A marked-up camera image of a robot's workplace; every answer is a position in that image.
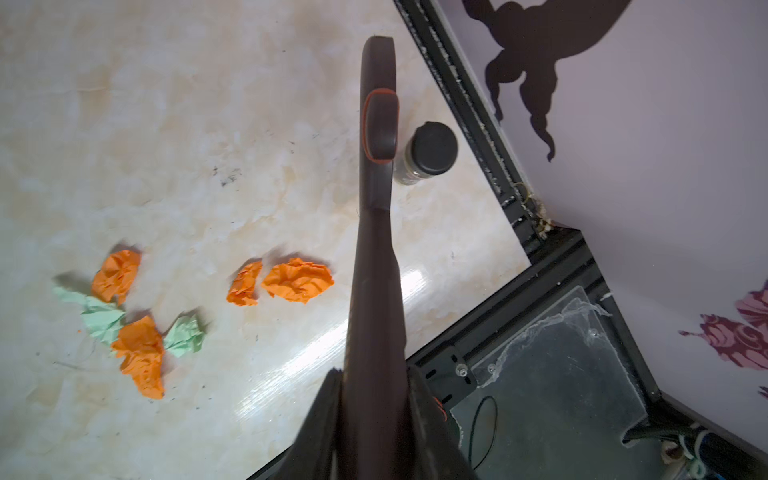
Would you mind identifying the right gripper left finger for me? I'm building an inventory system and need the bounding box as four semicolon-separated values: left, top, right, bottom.
273;369;343;480

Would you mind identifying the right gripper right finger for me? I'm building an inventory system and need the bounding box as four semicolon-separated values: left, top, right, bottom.
407;366;477;479

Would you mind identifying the dark brown hand brush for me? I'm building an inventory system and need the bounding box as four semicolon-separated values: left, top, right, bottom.
337;36;412;479

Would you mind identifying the small green paper scrap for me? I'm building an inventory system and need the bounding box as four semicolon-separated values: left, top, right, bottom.
163;314;205;358

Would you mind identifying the small orange scrap front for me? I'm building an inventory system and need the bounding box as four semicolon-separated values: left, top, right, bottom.
226;260;262;307

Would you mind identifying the long orange paper scrap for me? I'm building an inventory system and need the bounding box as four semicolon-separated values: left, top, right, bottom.
91;249;141;305

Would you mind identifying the dark glass bottle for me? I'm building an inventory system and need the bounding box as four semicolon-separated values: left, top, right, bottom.
393;121;458;185

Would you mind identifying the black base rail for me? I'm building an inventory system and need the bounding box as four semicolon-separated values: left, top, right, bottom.
245;0;768;480

